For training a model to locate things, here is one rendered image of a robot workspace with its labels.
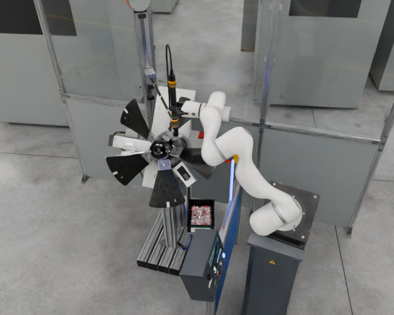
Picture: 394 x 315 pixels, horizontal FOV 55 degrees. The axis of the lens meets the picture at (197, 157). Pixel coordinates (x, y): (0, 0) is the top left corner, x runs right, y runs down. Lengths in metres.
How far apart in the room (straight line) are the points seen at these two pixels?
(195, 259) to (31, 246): 2.14
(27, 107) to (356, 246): 3.78
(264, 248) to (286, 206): 0.51
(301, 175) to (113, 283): 1.72
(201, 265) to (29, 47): 3.28
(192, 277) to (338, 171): 1.79
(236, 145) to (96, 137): 2.15
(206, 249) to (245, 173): 0.38
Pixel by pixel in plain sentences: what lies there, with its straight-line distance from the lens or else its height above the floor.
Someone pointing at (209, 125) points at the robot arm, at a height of 1.69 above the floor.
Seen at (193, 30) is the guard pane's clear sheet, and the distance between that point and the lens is 2.67.
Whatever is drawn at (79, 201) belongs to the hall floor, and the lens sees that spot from 3.80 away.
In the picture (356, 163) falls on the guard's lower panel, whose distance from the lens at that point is 3.06.
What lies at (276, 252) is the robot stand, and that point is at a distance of 2.13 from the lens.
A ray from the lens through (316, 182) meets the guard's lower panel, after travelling 3.19.
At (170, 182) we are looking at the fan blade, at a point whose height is 1.03.
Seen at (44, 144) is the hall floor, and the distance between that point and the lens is 4.64.
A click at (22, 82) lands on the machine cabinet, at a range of 4.66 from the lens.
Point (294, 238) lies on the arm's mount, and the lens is 2.12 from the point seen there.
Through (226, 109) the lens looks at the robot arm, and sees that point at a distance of 2.00.
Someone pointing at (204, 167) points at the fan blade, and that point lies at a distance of 2.22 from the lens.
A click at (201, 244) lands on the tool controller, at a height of 1.24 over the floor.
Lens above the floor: 2.62
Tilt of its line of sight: 40 degrees down
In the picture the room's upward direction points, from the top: 1 degrees counter-clockwise
